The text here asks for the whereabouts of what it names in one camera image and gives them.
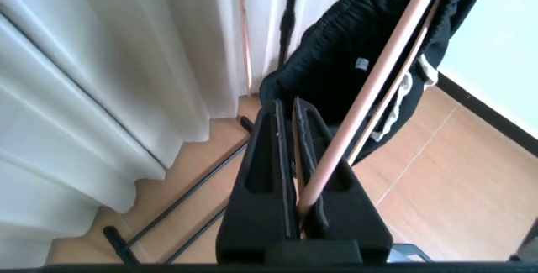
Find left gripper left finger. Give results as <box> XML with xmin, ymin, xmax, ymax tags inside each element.
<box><xmin>215</xmin><ymin>99</ymin><xmax>292</xmax><ymax>265</ymax></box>

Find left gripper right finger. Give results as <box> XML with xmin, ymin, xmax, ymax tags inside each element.
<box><xmin>293</xmin><ymin>96</ymin><xmax>394</xmax><ymax>265</ymax></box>

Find black clothes rack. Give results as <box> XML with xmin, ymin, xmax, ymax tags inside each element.
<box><xmin>103</xmin><ymin>0</ymin><xmax>302</xmax><ymax>265</ymax></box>

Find beige curtain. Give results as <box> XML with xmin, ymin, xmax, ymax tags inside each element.
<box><xmin>0</xmin><ymin>0</ymin><xmax>375</xmax><ymax>270</ymax></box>

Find black shorts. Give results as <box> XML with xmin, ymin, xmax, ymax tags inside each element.
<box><xmin>259</xmin><ymin>0</ymin><xmax>491</xmax><ymax>167</ymax></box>

